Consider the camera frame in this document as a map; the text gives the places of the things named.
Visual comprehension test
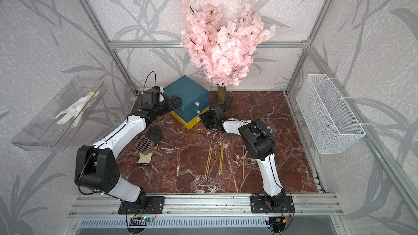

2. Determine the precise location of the teal yellow drawer box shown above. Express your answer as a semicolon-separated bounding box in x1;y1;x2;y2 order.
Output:
164;76;209;119

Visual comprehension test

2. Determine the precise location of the yellow bottom drawer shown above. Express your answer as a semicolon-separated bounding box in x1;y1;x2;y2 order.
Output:
170;107;209;129

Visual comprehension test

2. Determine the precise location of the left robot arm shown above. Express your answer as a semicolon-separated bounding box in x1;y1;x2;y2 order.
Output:
75;95;182;208

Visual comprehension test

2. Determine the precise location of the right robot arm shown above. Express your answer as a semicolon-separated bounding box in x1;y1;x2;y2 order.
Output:
199;105;286;204

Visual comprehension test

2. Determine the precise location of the brown slotted spatula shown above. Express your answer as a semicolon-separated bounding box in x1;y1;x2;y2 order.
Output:
133;136;166;158

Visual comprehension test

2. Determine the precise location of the pink blossom artificial tree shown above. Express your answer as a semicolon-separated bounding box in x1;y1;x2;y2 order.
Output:
180;0;276;102

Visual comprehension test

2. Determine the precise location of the white glove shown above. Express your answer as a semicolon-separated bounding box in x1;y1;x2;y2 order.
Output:
55;90;101;128

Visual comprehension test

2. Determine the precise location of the left circuit board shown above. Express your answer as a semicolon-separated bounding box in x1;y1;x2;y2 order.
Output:
128;216;155;226

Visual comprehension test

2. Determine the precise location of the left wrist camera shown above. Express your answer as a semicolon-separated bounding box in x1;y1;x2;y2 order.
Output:
143;86;164;104

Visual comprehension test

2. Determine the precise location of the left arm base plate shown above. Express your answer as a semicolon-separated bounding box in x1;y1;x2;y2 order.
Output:
118;196;165;215

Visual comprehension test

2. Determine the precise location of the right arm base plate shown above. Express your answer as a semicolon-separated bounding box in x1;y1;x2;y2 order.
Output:
250;194;295;214

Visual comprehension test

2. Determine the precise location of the clear acrylic wall tray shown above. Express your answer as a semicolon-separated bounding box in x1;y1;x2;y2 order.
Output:
11;76;107;152

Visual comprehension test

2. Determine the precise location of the aluminium front rail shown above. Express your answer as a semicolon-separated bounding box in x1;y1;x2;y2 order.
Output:
69;193;343;218

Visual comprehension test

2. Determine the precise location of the white wire mesh basket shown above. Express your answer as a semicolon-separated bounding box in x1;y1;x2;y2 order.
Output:
296;74;366;154

